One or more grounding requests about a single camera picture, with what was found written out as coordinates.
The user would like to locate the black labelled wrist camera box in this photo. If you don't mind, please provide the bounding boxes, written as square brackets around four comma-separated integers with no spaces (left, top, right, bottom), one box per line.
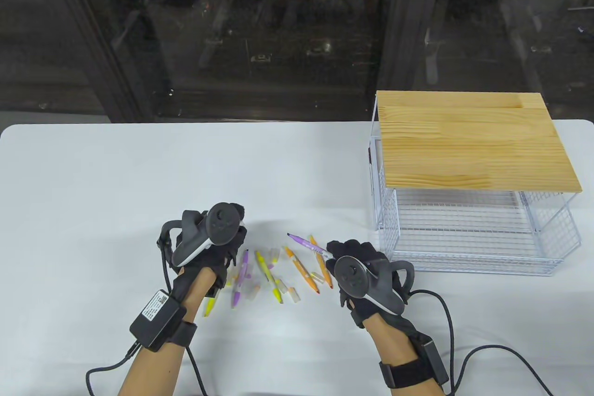
[129,290,186,352]

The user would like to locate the cluster of clear highlighter caps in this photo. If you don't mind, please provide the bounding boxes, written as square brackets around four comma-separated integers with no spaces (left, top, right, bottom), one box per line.
[225,247,325,304]

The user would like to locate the white wire drawer rack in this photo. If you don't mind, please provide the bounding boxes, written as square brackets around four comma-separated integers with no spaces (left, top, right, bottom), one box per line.
[370,92,581,277]

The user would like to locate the purple double-ended highlighter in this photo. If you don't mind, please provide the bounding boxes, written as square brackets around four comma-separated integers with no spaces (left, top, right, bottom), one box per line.
[287,232,334,260]
[232,250,251,309]

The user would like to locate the person's right hand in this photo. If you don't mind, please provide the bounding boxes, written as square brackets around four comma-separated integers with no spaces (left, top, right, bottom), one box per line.
[325,239,420,338]

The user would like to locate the black cable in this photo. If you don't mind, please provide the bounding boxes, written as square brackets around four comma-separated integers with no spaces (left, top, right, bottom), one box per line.
[408,289,555,396]
[86,343,209,396]

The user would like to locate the black and white controller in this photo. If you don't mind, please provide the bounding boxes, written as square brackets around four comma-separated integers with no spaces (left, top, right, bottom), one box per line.
[157,202,241,269]
[334,254,415,317]

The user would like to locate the person's left forearm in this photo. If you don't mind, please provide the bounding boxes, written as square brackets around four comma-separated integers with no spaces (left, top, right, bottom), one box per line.
[117,268,216,396]

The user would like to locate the orange double-ended highlighter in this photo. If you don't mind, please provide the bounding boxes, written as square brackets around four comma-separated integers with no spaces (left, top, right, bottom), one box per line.
[310,235,334,288]
[285,246,321,295]

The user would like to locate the dark window frame post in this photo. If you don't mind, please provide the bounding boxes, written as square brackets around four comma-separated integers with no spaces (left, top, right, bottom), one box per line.
[39,0,172,123]
[376,0,446,92]

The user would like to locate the black wrist strap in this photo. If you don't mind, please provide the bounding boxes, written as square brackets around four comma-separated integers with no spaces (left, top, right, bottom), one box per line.
[380,359,439,388]
[174,319,198,348]

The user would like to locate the person's right forearm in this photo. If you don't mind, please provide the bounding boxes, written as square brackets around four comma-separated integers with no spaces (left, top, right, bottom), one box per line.
[367,310,448,396]

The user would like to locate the light wooden board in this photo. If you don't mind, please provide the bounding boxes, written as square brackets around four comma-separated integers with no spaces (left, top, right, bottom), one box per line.
[375,91,583,192]

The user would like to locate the person's left hand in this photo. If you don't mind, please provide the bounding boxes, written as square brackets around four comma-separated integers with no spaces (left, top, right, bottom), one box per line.
[172,201,246,299]

